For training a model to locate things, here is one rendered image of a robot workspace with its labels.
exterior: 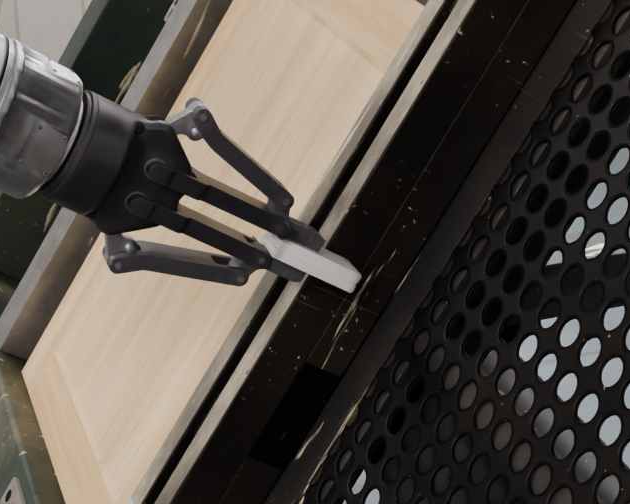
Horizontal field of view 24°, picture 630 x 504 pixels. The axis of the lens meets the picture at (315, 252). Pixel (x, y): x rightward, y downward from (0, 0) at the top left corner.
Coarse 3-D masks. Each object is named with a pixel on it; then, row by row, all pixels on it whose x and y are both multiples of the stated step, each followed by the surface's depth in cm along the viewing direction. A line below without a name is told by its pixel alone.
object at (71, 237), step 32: (192, 0) 154; (224, 0) 154; (160, 32) 158; (192, 32) 154; (160, 64) 154; (192, 64) 156; (128, 96) 159; (160, 96) 156; (64, 224) 160; (64, 256) 160; (32, 288) 160; (64, 288) 161; (0, 320) 165; (32, 320) 161
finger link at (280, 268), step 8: (264, 248) 100; (232, 264) 100; (240, 264) 100; (248, 264) 100; (272, 264) 100; (280, 264) 101; (248, 272) 100; (272, 272) 101; (280, 272) 101; (288, 272) 101; (296, 272) 101; (304, 272) 102; (296, 280) 102
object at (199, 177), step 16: (160, 176) 94; (176, 176) 94; (192, 176) 97; (208, 176) 98; (192, 192) 95; (208, 192) 96; (224, 192) 97; (240, 192) 99; (224, 208) 97; (240, 208) 97; (256, 208) 98; (256, 224) 98; (272, 224) 99; (288, 224) 98
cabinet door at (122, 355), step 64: (256, 0) 145; (320, 0) 133; (384, 0) 123; (256, 64) 140; (320, 64) 129; (384, 64) 118; (256, 128) 134; (320, 128) 124; (256, 192) 129; (64, 320) 155; (128, 320) 142; (192, 320) 130; (64, 384) 148; (128, 384) 136; (192, 384) 125; (64, 448) 142; (128, 448) 131
